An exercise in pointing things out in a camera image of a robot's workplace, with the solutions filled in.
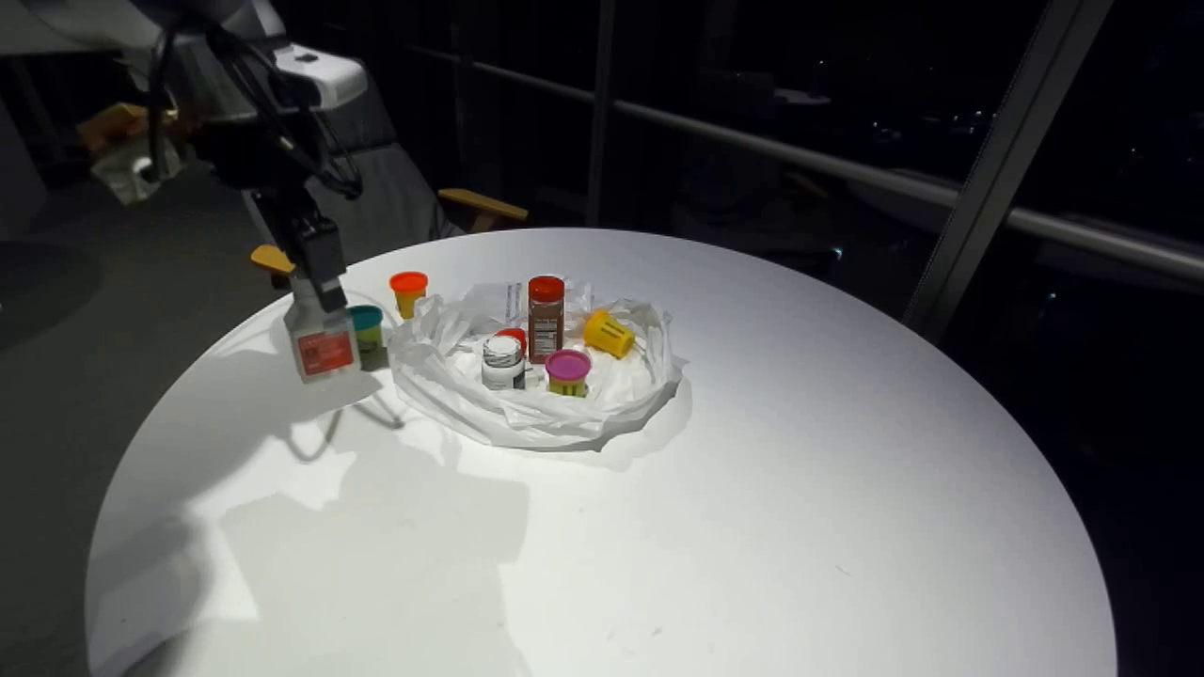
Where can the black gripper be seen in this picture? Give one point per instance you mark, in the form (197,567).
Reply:
(268,154)

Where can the white square bottle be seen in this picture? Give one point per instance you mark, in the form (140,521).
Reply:
(325,351)

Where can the orange lid yellow cup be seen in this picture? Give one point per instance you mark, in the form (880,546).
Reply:
(407,287)

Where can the silver lid white jar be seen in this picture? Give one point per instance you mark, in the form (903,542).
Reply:
(503,359)

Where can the small red lid cup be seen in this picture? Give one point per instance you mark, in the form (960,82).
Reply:
(511,335)

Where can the red lid spice bottle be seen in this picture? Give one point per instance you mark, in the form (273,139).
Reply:
(545,320)

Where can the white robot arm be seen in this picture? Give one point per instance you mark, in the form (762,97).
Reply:
(239,39)

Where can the crumpled clear plastic bag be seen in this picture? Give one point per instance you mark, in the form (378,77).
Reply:
(538,414)

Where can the grey chair yellow armrests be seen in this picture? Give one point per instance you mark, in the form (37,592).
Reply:
(390,176)

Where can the thin grey window post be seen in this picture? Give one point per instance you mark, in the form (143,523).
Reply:
(603,98)

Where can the grey horizontal window rail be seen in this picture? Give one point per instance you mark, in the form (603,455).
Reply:
(812,163)

